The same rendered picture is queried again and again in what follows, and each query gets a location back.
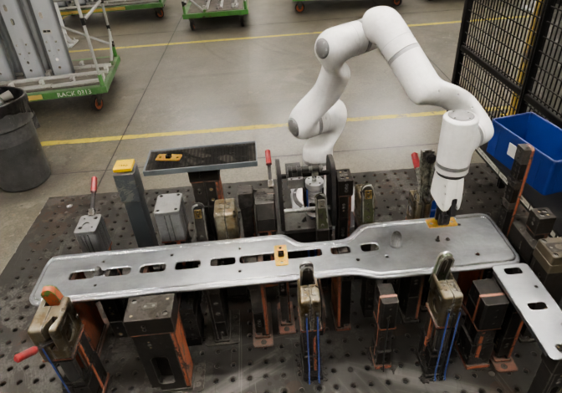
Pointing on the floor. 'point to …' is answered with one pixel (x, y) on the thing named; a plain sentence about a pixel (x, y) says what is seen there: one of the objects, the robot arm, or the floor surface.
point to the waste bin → (19, 143)
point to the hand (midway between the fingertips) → (442, 216)
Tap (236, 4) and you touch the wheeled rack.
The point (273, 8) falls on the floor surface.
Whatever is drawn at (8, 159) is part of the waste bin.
